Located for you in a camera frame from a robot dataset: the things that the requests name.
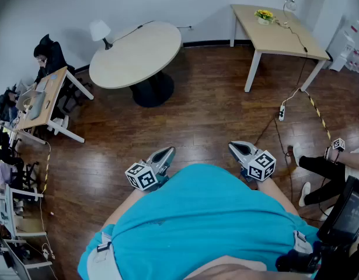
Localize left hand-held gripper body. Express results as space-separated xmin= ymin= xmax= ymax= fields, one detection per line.
xmin=124 ymin=157 xmax=171 ymax=192

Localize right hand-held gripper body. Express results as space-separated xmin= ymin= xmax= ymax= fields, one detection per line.
xmin=241 ymin=149 xmax=277 ymax=183

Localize white table lamp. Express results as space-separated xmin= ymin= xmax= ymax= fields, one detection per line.
xmin=89 ymin=19 xmax=113 ymax=51

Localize person's right forearm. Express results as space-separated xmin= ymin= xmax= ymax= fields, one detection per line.
xmin=256 ymin=176 xmax=299 ymax=217

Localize person's left forearm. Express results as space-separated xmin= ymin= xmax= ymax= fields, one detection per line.
xmin=100 ymin=185 xmax=148 ymax=233

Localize person's blue shirt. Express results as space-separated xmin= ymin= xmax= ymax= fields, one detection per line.
xmin=77 ymin=163 xmax=322 ymax=280

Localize yellow black striped floor tape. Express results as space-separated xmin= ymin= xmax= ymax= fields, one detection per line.
xmin=41 ymin=153 xmax=51 ymax=194
xmin=307 ymin=95 xmax=332 ymax=141

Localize black monitor screen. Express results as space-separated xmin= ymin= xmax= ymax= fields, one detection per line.
xmin=316 ymin=175 xmax=359 ymax=246

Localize round beige table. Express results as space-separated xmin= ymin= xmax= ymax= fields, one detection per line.
xmin=88 ymin=21 xmax=182 ymax=108

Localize rectangular wooden table white legs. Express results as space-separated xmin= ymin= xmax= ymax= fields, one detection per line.
xmin=230 ymin=3 xmax=331 ymax=93

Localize wooden office desk white legs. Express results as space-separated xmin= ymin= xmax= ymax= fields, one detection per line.
xmin=15 ymin=66 xmax=95 ymax=144

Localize grey laptop sleeve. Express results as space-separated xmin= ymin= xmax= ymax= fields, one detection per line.
xmin=27 ymin=91 xmax=47 ymax=121

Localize yellow flowers in white pot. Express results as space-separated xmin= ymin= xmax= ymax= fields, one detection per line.
xmin=254 ymin=9 xmax=276 ymax=26

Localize row of water bottles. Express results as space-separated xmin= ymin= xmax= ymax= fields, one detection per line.
xmin=345 ymin=48 xmax=359 ymax=74

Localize open silver laptop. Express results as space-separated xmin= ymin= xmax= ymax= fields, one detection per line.
xmin=15 ymin=89 xmax=37 ymax=112

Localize glass globe desk lamp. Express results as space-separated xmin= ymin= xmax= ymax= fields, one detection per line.
xmin=283 ymin=0 xmax=298 ymax=29

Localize black floor cable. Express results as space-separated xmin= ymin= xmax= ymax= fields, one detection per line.
xmin=253 ymin=117 xmax=295 ymax=204

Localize grey harness shoulder strap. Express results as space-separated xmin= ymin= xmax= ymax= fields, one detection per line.
xmin=292 ymin=229 xmax=314 ymax=255
xmin=87 ymin=232 xmax=123 ymax=280

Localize black desk lamp cable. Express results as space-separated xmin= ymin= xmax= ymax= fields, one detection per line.
xmin=287 ymin=26 xmax=310 ymax=90

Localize black light cable with switch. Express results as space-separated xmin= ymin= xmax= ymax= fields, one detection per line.
xmin=109 ymin=20 xmax=194 ymax=46

